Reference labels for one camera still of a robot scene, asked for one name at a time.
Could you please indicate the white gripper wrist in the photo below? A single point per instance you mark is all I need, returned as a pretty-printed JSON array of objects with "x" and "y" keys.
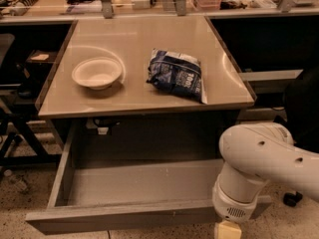
[{"x": 230, "y": 205}]

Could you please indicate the grey top drawer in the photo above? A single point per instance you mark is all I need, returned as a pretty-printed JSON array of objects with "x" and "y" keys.
[{"x": 143, "y": 174}]

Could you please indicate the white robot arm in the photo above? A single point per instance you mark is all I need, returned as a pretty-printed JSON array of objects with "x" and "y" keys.
[{"x": 255, "y": 154}]

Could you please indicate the white object inside drawer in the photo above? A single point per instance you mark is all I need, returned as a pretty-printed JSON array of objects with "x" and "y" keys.
[{"x": 99, "y": 126}]

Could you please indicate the grey drawer cabinet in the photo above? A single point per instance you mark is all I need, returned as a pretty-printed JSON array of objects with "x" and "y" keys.
[{"x": 130, "y": 41}]

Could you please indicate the blue chip bag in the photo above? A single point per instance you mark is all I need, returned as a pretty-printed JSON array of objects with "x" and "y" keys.
[{"x": 177, "y": 74}]

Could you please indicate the white paper bowl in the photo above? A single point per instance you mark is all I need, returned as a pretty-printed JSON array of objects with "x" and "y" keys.
[{"x": 97, "y": 73}]

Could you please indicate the black stand left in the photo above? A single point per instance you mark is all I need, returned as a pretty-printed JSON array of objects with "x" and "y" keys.
[{"x": 28, "y": 67}]

